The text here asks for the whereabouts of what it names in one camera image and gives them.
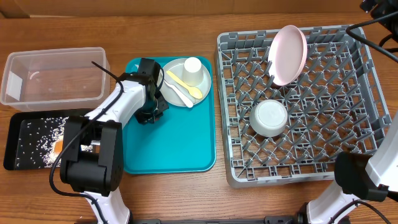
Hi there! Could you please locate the white plastic cup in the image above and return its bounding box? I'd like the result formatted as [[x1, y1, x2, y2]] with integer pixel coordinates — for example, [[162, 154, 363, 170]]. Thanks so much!
[[182, 57, 203, 86]]

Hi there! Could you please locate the white large plate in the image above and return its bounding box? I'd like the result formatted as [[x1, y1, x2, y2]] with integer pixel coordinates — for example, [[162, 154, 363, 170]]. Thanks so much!
[[268, 25, 308, 86]]

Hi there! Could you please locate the orange food cube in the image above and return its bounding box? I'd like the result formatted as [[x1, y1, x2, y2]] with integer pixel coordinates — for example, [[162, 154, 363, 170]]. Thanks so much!
[[53, 140, 63, 155]]

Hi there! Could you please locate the grey bowl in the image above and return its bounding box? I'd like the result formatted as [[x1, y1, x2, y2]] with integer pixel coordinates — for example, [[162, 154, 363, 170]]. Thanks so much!
[[249, 100, 288, 137]]

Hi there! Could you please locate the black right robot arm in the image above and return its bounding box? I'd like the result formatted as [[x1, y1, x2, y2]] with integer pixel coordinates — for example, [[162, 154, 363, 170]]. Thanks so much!
[[291, 0, 397, 223]]

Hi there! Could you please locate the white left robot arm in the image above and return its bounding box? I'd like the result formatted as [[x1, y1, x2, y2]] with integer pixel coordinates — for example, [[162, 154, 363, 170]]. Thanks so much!
[[55, 58, 169, 223]]

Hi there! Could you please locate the grey dishwasher rack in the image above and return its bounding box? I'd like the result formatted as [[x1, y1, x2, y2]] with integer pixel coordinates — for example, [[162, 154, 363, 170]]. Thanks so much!
[[216, 26, 392, 188]]

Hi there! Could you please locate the white plastic knife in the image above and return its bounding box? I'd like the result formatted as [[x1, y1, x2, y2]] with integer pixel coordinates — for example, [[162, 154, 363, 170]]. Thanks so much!
[[160, 72, 193, 108]]

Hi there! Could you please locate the yellow plastic spoon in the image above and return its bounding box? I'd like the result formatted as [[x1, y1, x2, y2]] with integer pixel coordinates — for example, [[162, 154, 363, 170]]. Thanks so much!
[[166, 70, 203, 100]]

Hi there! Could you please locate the grey small plate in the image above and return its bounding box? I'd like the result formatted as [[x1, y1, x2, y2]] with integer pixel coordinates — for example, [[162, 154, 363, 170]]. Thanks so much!
[[155, 57, 212, 106]]

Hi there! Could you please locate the teal serving tray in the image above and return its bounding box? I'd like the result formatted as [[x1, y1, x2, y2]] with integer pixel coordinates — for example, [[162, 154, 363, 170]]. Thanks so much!
[[123, 57, 216, 174]]

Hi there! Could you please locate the clear plastic bin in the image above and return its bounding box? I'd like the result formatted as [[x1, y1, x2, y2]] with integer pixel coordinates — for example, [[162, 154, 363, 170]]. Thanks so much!
[[1, 47, 110, 111]]

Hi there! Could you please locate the spilled white rice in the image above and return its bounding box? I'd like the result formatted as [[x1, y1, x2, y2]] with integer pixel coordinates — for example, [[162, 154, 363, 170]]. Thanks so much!
[[15, 116, 94, 169]]

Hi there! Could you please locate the black plastic tray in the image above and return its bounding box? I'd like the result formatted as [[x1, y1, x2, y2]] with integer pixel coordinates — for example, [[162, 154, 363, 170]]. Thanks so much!
[[3, 109, 90, 170]]

